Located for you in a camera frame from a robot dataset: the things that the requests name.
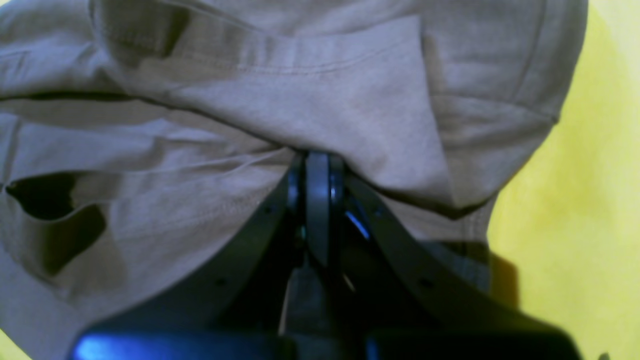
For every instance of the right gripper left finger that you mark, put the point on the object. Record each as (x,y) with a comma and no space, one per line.
(232,307)

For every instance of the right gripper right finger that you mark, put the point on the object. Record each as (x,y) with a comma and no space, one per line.
(409,306)

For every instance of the brown T-shirt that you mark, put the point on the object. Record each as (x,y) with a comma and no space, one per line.
(137,136)

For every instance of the yellow table cloth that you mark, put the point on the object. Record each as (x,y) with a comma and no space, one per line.
(566,229)

